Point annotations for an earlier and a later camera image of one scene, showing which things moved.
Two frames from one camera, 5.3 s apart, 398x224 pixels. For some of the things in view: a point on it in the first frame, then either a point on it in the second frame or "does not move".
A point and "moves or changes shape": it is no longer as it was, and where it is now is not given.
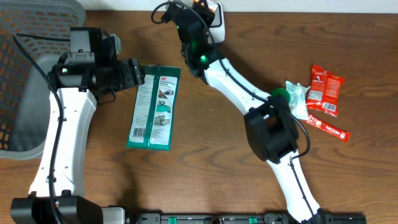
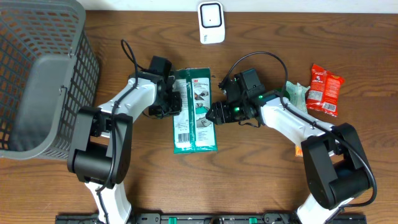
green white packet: [153, 118] -> [193, 130]
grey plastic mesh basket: [25, 94] does not move
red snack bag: [323, 93] does not move
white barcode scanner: [217, 26] does not move
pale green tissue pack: [298, 101] does not move
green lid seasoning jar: [281, 91] does not move
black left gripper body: [128, 76] -> [173, 106]
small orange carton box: [212, 5] moves or changes shape
